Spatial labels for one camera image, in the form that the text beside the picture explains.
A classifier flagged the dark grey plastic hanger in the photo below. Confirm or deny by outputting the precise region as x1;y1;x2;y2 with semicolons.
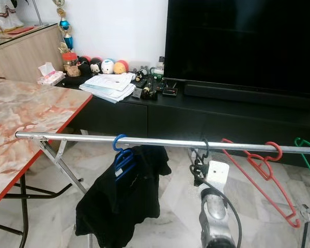
190;137;211;179

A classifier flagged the blue plastic hanger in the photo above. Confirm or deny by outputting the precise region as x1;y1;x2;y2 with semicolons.
113;134;135;181

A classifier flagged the red plastic hanger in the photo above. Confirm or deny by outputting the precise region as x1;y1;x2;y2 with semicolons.
221;137;301;229

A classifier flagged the green plastic hanger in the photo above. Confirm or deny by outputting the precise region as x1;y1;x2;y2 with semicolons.
294;137;310;194

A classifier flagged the black television console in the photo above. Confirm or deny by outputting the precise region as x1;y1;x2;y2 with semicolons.
57;75;310;168

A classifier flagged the black polo shirt with logo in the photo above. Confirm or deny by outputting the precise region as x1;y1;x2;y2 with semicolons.
75;145;172;248

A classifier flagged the black soundbar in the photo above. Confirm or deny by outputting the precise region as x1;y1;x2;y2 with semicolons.
183;83;310;110

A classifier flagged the black gold trinket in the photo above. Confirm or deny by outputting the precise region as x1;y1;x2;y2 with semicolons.
142;85;158;100

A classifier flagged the small green bottle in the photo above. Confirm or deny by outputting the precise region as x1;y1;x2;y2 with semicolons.
152;56;166;81

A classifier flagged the small black figure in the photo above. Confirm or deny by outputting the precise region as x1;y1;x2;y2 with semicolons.
134;68;148;83

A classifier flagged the stack of white papers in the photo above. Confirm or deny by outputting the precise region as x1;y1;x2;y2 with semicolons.
79;72;136;104

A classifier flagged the orange round plush toy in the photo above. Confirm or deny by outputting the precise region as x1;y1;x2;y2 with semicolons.
113;59;130;75

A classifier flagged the black flat screen television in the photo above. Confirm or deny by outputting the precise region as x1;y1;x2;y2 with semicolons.
164;0;310;95

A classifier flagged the white round plush toy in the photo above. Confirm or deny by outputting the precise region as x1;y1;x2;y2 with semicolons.
101;58;115;75

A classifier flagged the marble pattern folding table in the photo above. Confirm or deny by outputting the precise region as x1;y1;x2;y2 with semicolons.
0;77;94;248

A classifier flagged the glass jar red lid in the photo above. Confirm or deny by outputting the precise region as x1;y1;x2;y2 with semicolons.
61;51;81;77

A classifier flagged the light wooden cabinet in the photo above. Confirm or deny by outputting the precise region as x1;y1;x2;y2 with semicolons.
0;23;65;83

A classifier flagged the pink tissue pack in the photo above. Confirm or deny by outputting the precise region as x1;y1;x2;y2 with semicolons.
37;62;66;86

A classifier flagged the gold blue trophy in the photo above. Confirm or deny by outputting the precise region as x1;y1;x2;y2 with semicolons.
53;0;75;55

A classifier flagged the red booklet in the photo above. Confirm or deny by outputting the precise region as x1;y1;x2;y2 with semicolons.
6;26;36;36

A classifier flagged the white robed figurine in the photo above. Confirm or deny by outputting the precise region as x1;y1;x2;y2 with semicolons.
0;0;24;34

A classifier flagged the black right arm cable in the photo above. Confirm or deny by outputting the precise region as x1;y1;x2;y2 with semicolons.
199;176;243;248

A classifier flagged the silver clothes rack rail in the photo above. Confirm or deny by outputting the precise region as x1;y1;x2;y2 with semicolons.
15;131;310;156

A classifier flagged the silver clothes rack end frame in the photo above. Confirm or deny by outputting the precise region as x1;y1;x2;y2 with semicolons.
39;138;94;248
299;203;310;248

